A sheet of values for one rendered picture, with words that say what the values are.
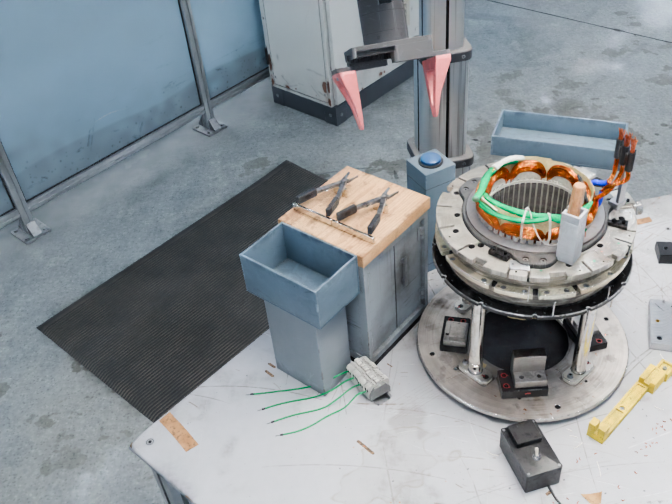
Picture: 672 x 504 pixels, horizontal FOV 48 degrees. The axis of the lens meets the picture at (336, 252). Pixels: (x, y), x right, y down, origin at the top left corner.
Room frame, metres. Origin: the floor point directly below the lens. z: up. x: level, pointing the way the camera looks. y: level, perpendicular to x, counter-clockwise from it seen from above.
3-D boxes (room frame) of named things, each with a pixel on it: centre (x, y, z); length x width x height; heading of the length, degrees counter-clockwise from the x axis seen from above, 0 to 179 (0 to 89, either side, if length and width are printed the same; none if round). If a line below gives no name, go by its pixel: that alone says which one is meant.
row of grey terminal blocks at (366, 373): (0.91, -0.03, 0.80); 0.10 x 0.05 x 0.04; 29
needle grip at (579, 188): (0.86, -0.35, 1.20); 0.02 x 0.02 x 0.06
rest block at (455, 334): (0.98, -0.21, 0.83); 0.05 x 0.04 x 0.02; 163
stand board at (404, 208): (1.08, -0.04, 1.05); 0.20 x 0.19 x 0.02; 137
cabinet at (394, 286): (1.08, -0.04, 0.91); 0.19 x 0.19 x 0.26; 47
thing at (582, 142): (1.27, -0.46, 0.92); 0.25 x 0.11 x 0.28; 66
